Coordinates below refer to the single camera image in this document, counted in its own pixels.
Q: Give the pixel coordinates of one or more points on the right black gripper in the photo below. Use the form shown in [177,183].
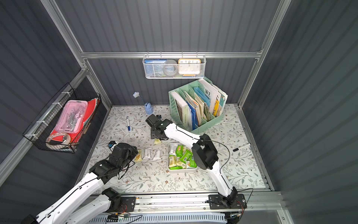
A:
[156,133]

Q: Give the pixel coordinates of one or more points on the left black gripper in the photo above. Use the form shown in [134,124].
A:
[130,151]

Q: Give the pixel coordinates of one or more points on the yellow cookie packet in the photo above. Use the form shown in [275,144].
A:
[156,141]
[138,157]

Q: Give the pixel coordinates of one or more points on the white cookie packet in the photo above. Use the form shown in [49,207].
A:
[157,154]
[147,153]

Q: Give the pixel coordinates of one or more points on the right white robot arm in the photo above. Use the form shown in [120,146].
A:
[204,152]

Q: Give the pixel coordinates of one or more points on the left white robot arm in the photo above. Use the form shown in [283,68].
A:
[101,173]

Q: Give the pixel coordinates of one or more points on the white storage box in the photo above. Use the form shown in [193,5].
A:
[180,159]

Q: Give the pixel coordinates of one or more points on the blue box in basket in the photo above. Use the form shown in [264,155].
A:
[154,67]

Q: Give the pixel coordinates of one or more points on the blue small bottle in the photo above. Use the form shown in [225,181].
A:
[147,105]

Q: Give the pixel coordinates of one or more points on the blue white marker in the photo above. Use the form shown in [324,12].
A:
[128,123]

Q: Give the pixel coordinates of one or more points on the white brown book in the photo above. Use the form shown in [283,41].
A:
[183,110]

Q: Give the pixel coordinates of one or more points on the blue folder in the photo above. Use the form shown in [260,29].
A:
[193,116]

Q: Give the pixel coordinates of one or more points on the mint green file organizer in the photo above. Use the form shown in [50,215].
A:
[194,95]

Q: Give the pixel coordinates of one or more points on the clear tape roll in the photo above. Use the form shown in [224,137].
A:
[59,139]

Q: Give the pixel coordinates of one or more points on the grey tape roll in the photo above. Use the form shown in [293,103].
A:
[170,68]

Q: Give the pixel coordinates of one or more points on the pink plastic case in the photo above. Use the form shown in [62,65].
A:
[72,117]

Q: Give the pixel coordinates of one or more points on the white book WE cover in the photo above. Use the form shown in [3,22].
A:
[212,94]

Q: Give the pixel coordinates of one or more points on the yellow white clock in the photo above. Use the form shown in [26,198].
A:
[189,67]

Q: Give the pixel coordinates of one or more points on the black white pen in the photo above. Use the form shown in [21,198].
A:
[242,147]

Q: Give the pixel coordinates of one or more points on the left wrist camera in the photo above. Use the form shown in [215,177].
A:
[111,144]

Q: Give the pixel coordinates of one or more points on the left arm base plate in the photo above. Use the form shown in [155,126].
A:
[123,204]

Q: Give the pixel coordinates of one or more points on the white wire wall basket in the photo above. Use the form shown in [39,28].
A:
[179,76]

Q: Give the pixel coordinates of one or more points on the black wire side basket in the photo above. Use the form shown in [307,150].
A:
[43,125]

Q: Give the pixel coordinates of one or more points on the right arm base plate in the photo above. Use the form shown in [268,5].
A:
[218,202]

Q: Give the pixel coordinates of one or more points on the aluminium rail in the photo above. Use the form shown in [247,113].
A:
[181,203]

